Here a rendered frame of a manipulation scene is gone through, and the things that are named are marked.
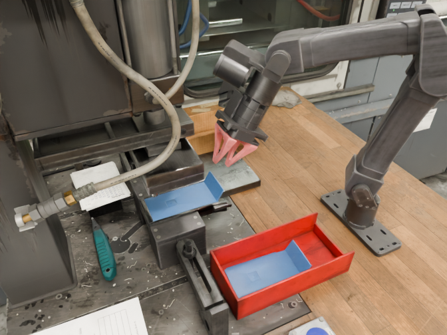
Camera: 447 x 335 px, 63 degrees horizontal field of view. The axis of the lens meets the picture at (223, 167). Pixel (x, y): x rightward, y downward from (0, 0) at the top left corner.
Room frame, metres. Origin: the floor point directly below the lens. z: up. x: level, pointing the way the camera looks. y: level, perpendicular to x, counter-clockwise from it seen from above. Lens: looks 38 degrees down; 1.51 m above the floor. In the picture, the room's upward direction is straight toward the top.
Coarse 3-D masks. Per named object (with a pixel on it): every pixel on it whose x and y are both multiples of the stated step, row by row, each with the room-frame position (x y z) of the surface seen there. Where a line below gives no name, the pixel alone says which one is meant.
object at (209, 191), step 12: (204, 180) 0.62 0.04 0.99; (216, 180) 0.60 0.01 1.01; (168, 192) 0.59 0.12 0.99; (180, 192) 0.59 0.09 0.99; (192, 192) 0.59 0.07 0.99; (204, 192) 0.59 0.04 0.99; (216, 192) 0.58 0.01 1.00; (156, 204) 0.55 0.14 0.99; (180, 204) 0.55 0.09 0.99; (192, 204) 0.55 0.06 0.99; (204, 204) 0.55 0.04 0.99; (156, 216) 0.52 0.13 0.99; (168, 216) 0.52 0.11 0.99
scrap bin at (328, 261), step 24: (312, 216) 0.55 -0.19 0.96; (240, 240) 0.48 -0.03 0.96; (264, 240) 0.50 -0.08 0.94; (288, 240) 0.53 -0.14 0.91; (312, 240) 0.53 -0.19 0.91; (216, 264) 0.42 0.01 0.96; (312, 264) 0.46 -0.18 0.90; (336, 264) 0.43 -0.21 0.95; (264, 288) 0.37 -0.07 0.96; (288, 288) 0.39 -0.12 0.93; (240, 312) 0.35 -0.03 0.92
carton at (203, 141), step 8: (208, 112) 0.97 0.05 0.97; (192, 120) 0.95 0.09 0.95; (200, 120) 0.96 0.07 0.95; (208, 120) 0.97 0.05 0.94; (216, 120) 0.99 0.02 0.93; (200, 128) 0.96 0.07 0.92; (208, 128) 0.97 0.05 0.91; (192, 136) 0.94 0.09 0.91; (200, 136) 0.84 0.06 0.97; (208, 136) 0.85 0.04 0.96; (192, 144) 0.83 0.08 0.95; (200, 144) 0.84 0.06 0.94; (208, 144) 0.85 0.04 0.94; (240, 144) 0.89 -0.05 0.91; (200, 152) 0.84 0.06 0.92
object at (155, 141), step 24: (120, 120) 0.57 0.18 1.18; (144, 120) 0.55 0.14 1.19; (168, 120) 0.56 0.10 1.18; (48, 144) 0.50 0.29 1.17; (72, 144) 0.50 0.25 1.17; (96, 144) 0.48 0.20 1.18; (120, 144) 0.50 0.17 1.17; (144, 144) 0.51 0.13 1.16; (48, 168) 0.45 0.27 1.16; (168, 168) 0.47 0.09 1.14; (192, 168) 0.48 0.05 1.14
